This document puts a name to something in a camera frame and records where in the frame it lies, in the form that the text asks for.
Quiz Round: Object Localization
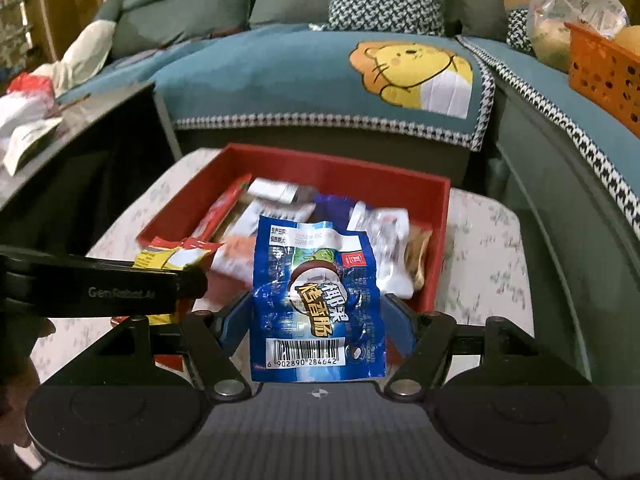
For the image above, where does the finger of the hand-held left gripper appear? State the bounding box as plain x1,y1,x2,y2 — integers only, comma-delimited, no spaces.
175,266,209,302

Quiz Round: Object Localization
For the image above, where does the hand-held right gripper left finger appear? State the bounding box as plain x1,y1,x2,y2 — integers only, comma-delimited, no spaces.
42,290,253,402

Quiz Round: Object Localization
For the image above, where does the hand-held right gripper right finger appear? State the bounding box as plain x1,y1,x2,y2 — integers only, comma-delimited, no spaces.
381,294,591,401

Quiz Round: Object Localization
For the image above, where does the yellow and red snack packet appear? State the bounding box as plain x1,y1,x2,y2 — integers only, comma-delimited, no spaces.
132,236,225,328

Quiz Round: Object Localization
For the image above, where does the white spicy strips packet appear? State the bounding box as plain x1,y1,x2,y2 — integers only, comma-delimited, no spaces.
212,200,263,283

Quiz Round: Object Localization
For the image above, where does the clear white packet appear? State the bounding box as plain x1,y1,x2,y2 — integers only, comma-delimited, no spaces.
347,201,416,297

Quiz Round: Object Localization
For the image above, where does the blue sausage packet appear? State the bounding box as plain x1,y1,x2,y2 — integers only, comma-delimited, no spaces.
249,212,390,384

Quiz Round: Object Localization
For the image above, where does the dark blue wafer biscuit packet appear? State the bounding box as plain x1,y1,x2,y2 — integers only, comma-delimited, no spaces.
312,194,357,223

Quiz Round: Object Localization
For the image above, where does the red cardboard box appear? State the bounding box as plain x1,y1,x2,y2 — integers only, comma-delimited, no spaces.
112,142,452,370

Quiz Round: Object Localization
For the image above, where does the person's left hand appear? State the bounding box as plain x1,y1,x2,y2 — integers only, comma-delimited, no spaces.
0,316,57,461

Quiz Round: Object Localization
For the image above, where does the white paper packet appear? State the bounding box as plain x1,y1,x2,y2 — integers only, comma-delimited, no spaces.
2,117,63,177

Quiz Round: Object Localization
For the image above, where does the dark side table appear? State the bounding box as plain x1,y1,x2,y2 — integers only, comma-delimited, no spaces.
0,80,183,256

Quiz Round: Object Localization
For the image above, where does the red and white plastic bag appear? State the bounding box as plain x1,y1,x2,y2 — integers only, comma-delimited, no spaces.
0,72,56,141

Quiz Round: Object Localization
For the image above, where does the green sofa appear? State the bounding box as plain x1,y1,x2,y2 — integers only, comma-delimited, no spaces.
100,0,640,386

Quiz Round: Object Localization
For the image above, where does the blue lion print sofa cover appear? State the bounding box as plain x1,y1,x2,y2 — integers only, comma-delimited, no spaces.
60,22,496,151

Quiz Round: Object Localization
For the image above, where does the white cloth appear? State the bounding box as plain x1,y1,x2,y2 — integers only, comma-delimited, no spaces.
50,20,117,97

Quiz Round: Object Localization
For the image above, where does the blue houndstooth-trimmed sofa cover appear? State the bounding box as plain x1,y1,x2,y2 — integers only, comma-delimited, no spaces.
455,35,640,241

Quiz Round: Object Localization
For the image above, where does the wooden cabinet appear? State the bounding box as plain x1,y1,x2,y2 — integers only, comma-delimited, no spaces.
40,0,103,61

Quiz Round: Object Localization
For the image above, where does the orange plastic basket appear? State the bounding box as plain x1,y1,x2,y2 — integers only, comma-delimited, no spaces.
565,22,640,123

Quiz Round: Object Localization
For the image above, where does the small brown houndstooth pillow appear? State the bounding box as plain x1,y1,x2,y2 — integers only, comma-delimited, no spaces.
500,0,536,53

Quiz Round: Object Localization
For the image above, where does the clear plastic bag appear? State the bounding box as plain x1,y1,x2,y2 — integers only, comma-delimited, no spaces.
529,0,628,73

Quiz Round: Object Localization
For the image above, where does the yellow round fruit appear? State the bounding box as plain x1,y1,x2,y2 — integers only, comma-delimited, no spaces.
612,25,640,56

